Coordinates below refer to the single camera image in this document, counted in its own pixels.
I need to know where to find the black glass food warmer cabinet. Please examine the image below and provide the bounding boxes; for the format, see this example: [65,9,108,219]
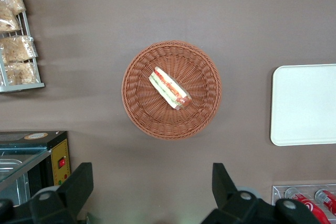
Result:
[0,130,72,207]

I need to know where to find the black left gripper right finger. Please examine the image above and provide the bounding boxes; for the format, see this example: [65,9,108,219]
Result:
[201,163,275,224]

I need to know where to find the wrapped triangle sandwich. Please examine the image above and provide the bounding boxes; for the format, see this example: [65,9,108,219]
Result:
[149,66,192,111]

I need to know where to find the round brown wicker basket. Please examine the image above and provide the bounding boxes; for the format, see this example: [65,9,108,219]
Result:
[121,40,223,141]

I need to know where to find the grey wire display rack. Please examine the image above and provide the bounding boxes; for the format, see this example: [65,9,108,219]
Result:
[0,0,45,93]

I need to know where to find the clear acrylic bottle rack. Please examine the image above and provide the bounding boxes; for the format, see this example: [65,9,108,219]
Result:
[271,184,336,224]

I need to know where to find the cream plastic serving tray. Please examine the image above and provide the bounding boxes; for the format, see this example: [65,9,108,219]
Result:
[270,63,336,147]

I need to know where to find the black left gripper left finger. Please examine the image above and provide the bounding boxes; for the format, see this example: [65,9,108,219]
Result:
[30,162,94,224]

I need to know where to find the red cola bottle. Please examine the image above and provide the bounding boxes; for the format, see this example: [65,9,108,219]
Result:
[284,187,329,224]
[314,189,336,216]

